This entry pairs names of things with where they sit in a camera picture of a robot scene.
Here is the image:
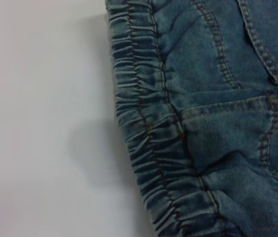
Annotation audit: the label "blue denim shorts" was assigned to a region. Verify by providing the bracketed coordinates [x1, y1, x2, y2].
[105, 0, 278, 237]

